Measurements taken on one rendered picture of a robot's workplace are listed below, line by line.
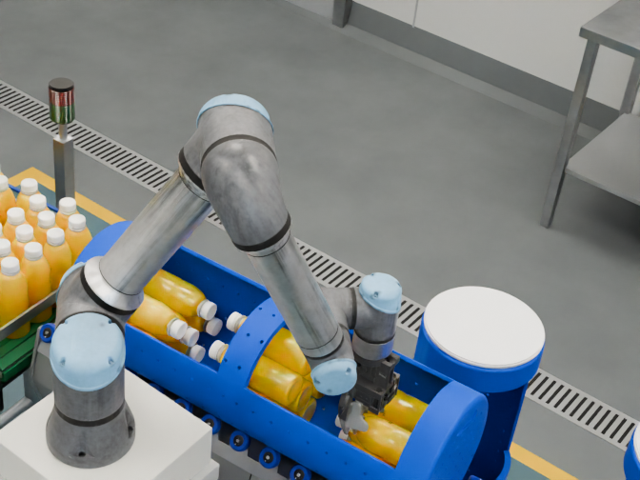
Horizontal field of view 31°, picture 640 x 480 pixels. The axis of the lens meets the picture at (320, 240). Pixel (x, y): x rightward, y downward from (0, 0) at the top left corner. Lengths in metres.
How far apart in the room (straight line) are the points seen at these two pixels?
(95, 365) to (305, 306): 0.34
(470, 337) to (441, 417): 0.51
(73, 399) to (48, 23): 4.30
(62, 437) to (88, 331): 0.20
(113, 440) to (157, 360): 0.43
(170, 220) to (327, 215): 2.91
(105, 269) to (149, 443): 0.32
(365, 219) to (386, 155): 0.51
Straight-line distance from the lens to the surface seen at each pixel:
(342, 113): 5.45
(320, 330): 1.88
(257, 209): 1.70
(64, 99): 2.99
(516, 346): 2.66
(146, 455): 2.04
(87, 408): 1.94
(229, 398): 2.32
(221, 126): 1.77
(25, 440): 2.07
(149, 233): 1.89
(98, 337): 1.91
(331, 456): 2.24
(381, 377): 2.15
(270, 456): 2.41
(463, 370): 2.61
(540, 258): 4.74
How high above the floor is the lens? 2.73
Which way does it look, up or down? 36 degrees down
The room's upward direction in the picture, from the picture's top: 7 degrees clockwise
